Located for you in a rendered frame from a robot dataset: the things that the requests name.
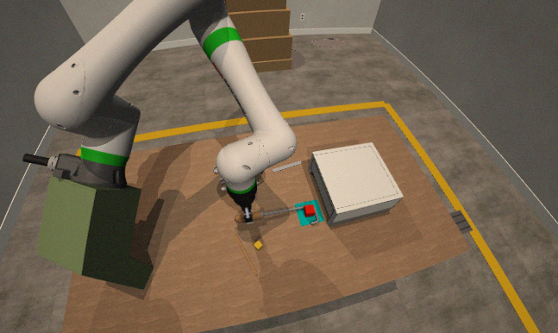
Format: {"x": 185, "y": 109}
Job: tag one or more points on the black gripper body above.
{"x": 245, "y": 204}

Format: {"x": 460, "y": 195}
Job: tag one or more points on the teal square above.
{"x": 306, "y": 220}

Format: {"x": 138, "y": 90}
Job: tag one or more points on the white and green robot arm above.
{"x": 79, "y": 96}

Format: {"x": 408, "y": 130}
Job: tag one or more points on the grey flat bar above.
{"x": 286, "y": 166}

